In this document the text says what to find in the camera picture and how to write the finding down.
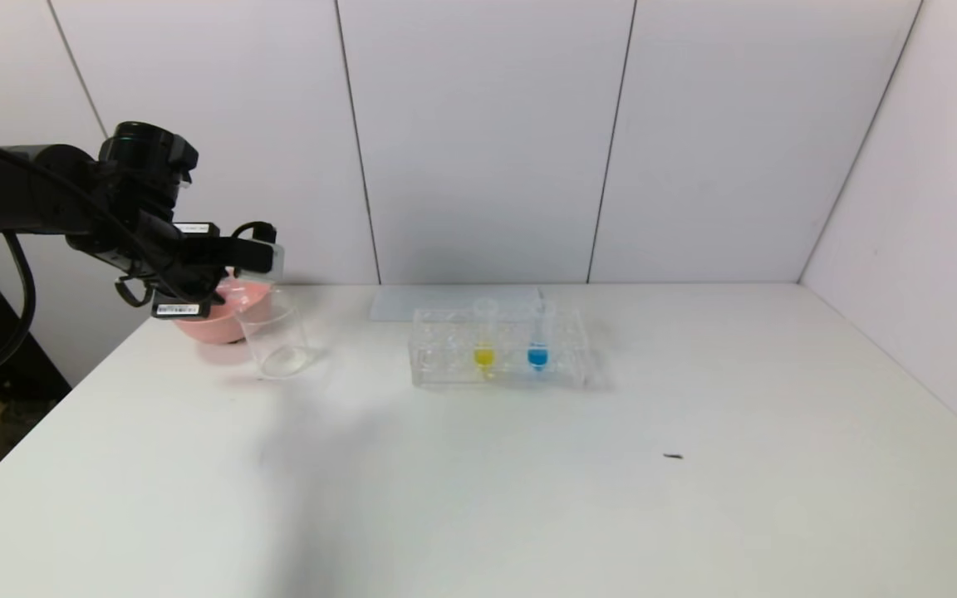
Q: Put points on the clear glass beaker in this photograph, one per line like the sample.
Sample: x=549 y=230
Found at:
x=283 y=353

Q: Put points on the clear acrylic test tube rack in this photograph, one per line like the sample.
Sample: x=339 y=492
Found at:
x=566 y=357

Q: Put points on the pink plastic bowl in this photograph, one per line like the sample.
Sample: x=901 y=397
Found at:
x=225 y=328

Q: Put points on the test tube with yellow pigment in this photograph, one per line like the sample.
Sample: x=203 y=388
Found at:
x=484 y=358

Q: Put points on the white paper sheet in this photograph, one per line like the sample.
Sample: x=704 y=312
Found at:
x=445 y=299

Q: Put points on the test tube with blue pigment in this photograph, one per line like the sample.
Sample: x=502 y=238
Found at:
x=537 y=357

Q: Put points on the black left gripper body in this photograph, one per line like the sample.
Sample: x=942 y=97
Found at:
x=177 y=309

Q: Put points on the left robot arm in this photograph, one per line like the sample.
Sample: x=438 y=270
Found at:
x=30 y=191

